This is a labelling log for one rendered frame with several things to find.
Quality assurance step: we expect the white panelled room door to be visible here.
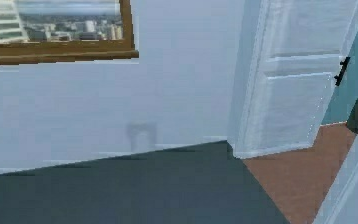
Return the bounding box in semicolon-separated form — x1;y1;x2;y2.
232;0;358;160

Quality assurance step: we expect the wooden framed window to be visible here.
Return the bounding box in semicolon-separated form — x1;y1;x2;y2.
0;0;140;66

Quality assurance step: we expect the dark green block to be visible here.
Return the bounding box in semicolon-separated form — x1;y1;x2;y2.
345;98;358;135

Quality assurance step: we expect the black door handle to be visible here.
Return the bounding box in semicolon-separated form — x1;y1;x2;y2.
333;56;352;87

